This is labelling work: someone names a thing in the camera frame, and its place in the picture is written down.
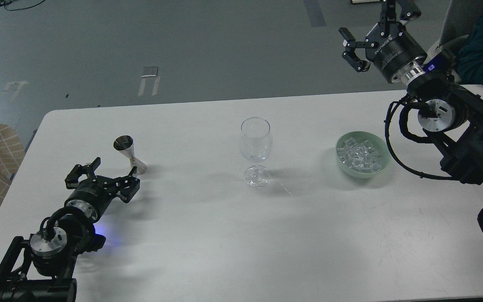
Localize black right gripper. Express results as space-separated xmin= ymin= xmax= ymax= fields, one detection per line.
xmin=338 ymin=0 xmax=427 ymax=84

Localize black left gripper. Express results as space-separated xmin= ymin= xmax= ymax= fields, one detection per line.
xmin=65 ymin=157 xmax=140 ymax=222

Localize steel double jigger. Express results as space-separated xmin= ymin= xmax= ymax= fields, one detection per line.
xmin=113 ymin=135 xmax=147 ymax=176

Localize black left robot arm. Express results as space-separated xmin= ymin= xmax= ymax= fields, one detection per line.
xmin=0 ymin=157 xmax=140 ymax=302

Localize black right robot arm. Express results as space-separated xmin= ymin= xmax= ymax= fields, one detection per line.
xmin=338 ymin=0 xmax=483 ymax=185

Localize clear ice cubes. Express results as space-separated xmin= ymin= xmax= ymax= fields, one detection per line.
xmin=337 ymin=136 xmax=384 ymax=173

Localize clear wine glass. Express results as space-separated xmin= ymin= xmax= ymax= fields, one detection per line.
xmin=239 ymin=117 xmax=273 ymax=188

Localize white office chair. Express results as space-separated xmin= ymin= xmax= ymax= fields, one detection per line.
xmin=427 ymin=0 xmax=483 ymax=58

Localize green bowl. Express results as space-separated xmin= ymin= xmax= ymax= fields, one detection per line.
xmin=335 ymin=131 xmax=391 ymax=179

